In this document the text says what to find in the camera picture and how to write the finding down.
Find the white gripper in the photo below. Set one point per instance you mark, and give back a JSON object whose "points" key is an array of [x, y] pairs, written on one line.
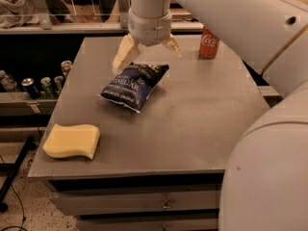
{"points": [[149, 30]]}

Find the blue chip bag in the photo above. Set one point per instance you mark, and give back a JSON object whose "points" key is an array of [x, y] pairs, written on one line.
{"points": [[132, 86]]}

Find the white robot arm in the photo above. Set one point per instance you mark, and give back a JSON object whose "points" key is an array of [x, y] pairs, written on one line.
{"points": [[265, 183]]}

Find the red cola can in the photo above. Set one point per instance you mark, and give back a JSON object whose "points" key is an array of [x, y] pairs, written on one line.
{"points": [[208, 44]]}

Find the tan soda can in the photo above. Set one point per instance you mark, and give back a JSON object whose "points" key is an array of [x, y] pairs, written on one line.
{"points": [[66, 66]]}

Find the silver soda can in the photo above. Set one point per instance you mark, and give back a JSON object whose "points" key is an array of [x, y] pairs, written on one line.
{"points": [[59, 82]]}

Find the grey drawer cabinet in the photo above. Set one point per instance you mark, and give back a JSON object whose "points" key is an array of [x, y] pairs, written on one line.
{"points": [[183, 137]]}

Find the green soda can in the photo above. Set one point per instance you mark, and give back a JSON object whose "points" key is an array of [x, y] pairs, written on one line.
{"points": [[48, 88]]}

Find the yellow sponge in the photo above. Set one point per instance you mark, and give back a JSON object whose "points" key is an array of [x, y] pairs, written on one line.
{"points": [[71, 141]]}

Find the dark soda can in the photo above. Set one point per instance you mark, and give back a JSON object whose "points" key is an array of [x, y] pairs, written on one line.
{"points": [[29, 85]]}

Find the grey cloth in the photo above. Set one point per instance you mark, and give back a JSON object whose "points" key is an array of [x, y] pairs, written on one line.
{"points": [[14, 13]]}

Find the plastic bottle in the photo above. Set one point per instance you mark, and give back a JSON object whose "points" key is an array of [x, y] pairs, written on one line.
{"points": [[8, 82]]}

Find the black stand leg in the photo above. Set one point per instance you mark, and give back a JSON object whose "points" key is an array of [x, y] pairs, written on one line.
{"points": [[9, 171]]}

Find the upper grey drawer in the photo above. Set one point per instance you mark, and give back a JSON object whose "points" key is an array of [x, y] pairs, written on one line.
{"points": [[86, 203]]}

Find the grey drawer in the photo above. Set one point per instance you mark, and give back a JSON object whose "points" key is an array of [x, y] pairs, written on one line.
{"points": [[170, 222], [86, 203]]}

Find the lower grey drawer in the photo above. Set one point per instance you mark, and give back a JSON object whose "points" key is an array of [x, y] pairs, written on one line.
{"points": [[170, 222]]}

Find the middle metal bracket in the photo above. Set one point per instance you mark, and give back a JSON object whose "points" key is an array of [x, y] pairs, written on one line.
{"points": [[123, 7]]}

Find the metal bracket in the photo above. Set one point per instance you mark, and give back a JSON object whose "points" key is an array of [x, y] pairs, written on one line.
{"points": [[123, 7], [43, 14]]}

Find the left metal bracket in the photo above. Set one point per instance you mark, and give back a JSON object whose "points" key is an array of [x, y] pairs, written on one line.
{"points": [[43, 14]]}

